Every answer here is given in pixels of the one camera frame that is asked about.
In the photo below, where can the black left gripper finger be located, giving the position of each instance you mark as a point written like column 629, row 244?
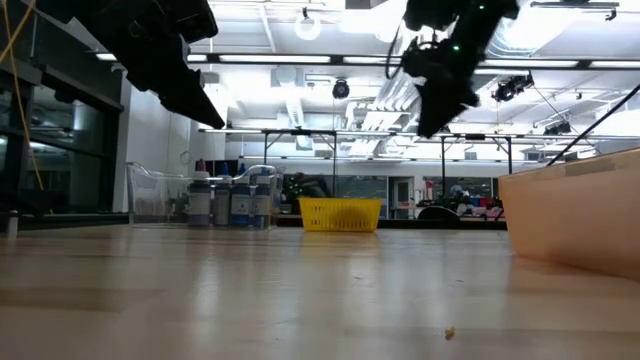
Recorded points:
column 192, row 100

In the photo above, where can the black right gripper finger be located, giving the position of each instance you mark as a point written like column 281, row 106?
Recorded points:
column 440, row 112

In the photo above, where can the purple ink bottle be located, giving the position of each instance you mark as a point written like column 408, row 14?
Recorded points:
column 200, row 205

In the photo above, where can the blue ink bottle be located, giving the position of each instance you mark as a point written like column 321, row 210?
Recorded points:
column 223, row 205
column 242, row 205
column 262, row 205

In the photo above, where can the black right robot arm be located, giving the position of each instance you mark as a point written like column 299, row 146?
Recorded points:
column 460, row 12

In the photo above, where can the black ceiling spotlight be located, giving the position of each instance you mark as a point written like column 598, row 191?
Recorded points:
column 510, row 89
column 557, row 129

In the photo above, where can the long ceiling light strip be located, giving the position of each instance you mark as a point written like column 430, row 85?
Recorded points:
column 275, row 59

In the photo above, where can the black round chair back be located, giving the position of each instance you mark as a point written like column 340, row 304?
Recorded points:
column 439, row 215

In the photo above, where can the clear plastic bin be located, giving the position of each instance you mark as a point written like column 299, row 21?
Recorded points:
column 150, row 200

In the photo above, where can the yellow plastic basket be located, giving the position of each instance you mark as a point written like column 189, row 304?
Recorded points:
column 340, row 215

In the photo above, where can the small yellow crumb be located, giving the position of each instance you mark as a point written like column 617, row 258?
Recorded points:
column 449, row 333

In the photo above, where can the black ceiling dome camera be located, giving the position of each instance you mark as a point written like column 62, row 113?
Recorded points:
column 341, row 90

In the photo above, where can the silver ventilation duct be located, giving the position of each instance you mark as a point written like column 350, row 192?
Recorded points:
column 545, row 40

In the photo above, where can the black metal frame rig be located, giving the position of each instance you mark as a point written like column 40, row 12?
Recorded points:
column 334, row 150

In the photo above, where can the black table frame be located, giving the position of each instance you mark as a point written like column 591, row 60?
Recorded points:
column 75, row 220

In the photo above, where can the small grey post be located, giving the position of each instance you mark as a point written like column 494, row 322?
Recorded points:
column 12, row 225

